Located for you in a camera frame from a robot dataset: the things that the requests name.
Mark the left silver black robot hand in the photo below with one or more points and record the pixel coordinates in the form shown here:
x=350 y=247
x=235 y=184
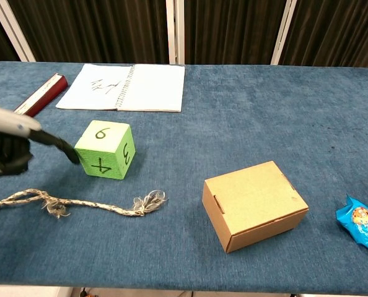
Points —
x=7 y=123

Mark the green numbered foam cube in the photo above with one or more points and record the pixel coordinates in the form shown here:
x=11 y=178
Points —
x=106 y=145

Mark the closed brown book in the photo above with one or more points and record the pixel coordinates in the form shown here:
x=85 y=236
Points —
x=44 y=94

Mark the open white spiral notebook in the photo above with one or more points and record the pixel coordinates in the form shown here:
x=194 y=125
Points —
x=153 y=86

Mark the small brown cardboard box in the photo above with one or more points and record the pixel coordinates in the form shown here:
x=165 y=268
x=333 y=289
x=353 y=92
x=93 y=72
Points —
x=252 y=198

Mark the blue snack packet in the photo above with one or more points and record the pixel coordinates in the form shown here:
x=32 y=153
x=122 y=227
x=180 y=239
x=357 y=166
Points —
x=362 y=226

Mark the white frame post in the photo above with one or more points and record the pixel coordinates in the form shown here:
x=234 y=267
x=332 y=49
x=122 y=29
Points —
x=13 y=31
x=283 y=31
x=175 y=31

